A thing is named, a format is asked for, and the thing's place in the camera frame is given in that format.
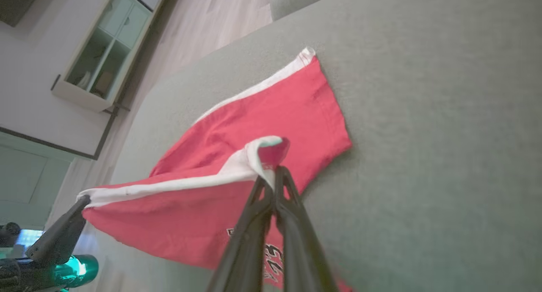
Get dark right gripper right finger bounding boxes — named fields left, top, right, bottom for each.
left=273, top=166, right=339, bottom=292

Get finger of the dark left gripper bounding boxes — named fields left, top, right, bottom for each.
left=25, top=195, right=91, bottom=266

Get white glass-door cabinet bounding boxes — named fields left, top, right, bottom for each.
left=51, top=0, right=172, bottom=113

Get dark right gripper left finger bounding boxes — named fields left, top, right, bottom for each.
left=206, top=175, right=277, bottom=292

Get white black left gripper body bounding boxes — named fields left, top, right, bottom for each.
left=0, top=254, right=99, bottom=292

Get red Bulls 23 jersey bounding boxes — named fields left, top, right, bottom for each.
left=76, top=46, right=354, bottom=292

